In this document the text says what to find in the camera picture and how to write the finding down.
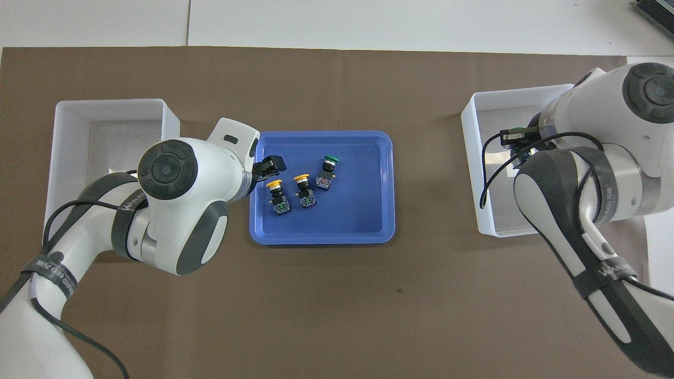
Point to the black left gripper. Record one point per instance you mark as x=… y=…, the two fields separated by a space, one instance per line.
x=258 y=172

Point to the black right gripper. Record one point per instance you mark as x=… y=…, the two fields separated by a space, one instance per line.
x=534 y=137

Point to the yellow push button switch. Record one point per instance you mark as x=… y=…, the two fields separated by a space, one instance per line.
x=305 y=196
x=278 y=202

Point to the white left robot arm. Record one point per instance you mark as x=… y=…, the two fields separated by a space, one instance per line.
x=210 y=173

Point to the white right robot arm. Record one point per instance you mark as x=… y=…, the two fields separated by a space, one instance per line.
x=595 y=105

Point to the small white paper label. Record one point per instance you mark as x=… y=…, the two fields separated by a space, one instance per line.
x=509 y=167

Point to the translucent white plastic box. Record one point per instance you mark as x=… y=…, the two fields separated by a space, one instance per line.
x=105 y=137
x=500 y=210

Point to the blue plastic tray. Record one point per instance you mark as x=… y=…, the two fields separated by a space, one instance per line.
x=358 y=210

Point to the brown paper table mat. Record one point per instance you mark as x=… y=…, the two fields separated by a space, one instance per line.
x=337 y=316

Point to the dark grey ribbed device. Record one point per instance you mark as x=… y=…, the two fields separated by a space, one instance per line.
x=658 y=13

